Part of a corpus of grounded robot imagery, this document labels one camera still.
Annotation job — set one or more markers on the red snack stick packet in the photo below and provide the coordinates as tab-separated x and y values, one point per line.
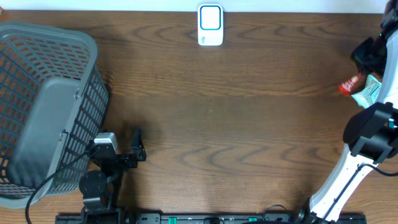
352	85

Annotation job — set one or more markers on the grey plastic shopping basket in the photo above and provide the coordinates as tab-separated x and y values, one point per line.
53	103

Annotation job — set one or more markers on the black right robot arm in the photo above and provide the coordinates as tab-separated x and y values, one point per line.
370	136

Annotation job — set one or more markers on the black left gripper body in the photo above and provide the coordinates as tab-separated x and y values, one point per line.
124	162

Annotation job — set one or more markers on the white teal tissue pack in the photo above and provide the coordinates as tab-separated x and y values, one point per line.
369	94

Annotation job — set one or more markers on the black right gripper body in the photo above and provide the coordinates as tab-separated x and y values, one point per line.
372	54

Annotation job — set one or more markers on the black aluminium frame rail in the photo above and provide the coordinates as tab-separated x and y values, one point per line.
156	218

